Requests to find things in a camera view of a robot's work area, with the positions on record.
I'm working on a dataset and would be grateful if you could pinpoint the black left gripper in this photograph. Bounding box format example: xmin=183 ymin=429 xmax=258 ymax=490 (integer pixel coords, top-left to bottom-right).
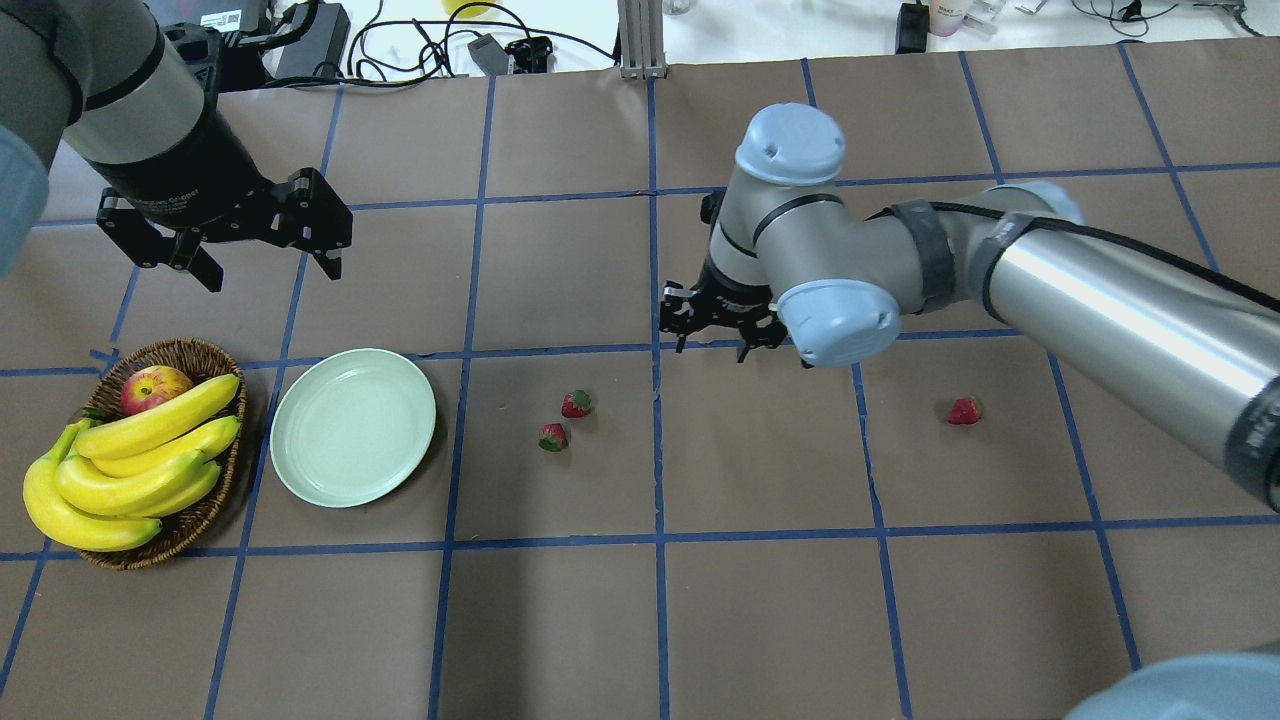
xmin=96 ymin=108 xmax=353 ymax=293

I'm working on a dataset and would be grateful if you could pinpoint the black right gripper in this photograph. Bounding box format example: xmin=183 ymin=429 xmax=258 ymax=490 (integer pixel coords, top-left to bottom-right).
xmin=658 ymin=258 xmax=788 ymax=364

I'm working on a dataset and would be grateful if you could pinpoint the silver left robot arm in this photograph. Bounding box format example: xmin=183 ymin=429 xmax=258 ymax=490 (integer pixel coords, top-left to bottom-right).
xmin=1 ymin=1 xmax=353 ymax=292

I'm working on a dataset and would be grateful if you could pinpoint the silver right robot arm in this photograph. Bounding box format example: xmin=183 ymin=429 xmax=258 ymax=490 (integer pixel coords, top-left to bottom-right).
xmin=659 ymin=102 xmax=1279 ymax=509

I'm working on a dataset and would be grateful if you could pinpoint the light green round plate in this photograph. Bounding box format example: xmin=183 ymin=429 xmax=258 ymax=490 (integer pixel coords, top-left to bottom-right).
xmin=270 ymin=348 xmax=436 ymax=509

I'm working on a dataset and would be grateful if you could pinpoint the red yellow apple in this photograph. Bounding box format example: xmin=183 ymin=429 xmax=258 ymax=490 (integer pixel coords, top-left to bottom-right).
xmin=119 ymin=365 xmax=195 ymax=416

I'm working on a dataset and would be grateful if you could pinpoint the black power adapter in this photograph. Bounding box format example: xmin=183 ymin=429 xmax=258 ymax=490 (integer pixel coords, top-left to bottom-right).
xmin=273 ymin=3 xmax=349 ymax=79

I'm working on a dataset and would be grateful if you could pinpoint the yellow banana bunch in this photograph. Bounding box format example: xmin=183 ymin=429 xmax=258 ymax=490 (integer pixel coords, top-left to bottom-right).
xmin=22 ymin=373 xmax=242 ymax=553

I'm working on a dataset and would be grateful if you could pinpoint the brown wicker basket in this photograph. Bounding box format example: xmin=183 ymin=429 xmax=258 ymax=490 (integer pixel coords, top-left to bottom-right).
xmin=55 ymin=338 xmax=247 ymax=570

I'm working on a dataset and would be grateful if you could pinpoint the white paper cup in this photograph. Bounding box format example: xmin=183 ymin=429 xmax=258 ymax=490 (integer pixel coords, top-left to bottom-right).
xmin=925 ymin=0 xmax=974 ymax=37

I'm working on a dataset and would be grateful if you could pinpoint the aluminium frame post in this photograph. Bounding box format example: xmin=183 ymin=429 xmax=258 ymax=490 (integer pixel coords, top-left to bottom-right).
xmin=617 ymin=0 xmax=669 ymax=79

